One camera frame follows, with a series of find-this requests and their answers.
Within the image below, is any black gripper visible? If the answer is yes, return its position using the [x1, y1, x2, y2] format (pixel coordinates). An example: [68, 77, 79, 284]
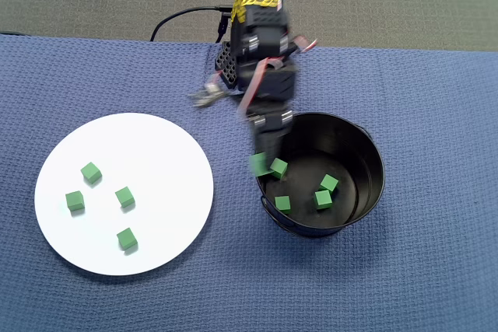
[237, 62, 299, 164]

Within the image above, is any green cube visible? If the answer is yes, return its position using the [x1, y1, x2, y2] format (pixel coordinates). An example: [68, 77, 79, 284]
[114, 186, 137, 209]
[319, 173, 340, 194]
[116, 227, 139, 251]
[314, 190, 334, 211]
[65, 190, 86, 213]
[248, 152, 275, 178]
[274, 194, 293, 215]
[79, 161, 103, 185]
[269, 157, 289, 180]

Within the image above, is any white round plate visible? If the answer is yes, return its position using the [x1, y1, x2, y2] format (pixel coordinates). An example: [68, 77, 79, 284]
[33, 113, 215, 277]

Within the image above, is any black round metal bucket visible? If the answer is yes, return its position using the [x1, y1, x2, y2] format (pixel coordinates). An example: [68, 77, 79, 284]
[253, 112, 386, 238]

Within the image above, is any blue woven tablecloth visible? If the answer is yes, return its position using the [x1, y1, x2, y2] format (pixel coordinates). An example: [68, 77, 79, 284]
[0, 32, 498, 332]

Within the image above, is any red white servo wire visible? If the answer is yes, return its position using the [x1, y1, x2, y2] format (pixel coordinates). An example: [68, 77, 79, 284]
[237, 34, 319, 117]

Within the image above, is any bare wrist camera circuit board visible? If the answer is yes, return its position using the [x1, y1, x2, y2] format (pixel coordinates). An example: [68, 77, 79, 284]
[188, 81, 230, 110]

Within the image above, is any thick black cable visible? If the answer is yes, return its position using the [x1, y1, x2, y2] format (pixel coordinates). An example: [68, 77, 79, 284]
[149, 5, 234, 43]

